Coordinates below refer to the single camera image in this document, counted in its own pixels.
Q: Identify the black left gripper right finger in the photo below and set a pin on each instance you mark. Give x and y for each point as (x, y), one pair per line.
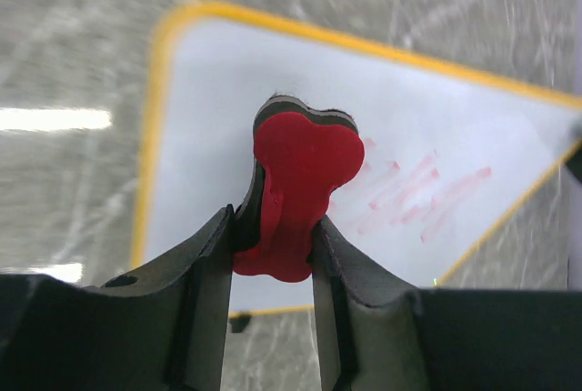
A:
(365, 329)

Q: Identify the red bone-shaped eraser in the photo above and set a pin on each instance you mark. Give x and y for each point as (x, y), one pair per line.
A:
(301, 156)

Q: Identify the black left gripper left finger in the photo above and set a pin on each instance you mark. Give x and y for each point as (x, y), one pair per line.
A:
(163, 325)

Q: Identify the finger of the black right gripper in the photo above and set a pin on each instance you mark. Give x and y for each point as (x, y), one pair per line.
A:
(572, 158)

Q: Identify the yellow framed whiteboard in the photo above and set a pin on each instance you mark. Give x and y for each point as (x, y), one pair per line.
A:
(416, 161)

